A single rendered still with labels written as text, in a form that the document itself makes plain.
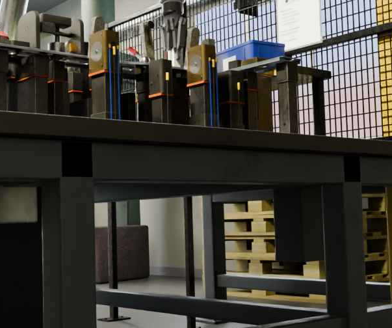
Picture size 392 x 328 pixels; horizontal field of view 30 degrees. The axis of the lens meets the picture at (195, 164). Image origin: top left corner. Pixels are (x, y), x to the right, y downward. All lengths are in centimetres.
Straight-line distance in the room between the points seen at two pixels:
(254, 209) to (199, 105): 240
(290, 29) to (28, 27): 103
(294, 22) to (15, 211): 158
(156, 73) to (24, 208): 75
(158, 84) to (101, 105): 22
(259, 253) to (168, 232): 222
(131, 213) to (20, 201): 496
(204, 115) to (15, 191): 80
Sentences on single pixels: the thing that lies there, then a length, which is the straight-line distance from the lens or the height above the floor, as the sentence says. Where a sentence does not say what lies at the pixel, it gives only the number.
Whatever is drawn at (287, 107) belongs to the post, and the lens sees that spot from 231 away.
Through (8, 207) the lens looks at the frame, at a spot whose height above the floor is 54.
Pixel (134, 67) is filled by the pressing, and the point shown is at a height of 100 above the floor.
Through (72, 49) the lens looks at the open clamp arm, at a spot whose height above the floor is 107.
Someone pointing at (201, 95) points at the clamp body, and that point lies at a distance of 229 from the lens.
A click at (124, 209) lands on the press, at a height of 61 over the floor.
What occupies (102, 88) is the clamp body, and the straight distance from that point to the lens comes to 210.
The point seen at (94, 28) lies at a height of 106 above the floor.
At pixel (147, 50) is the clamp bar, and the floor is 111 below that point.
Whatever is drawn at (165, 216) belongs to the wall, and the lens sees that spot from 677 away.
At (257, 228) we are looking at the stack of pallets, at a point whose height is 43.
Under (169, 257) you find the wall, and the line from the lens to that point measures 674.
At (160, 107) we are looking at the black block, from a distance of 223.
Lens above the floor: 49
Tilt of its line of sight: 5 degrees up
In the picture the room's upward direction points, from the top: 2 degrees counter-clockwise
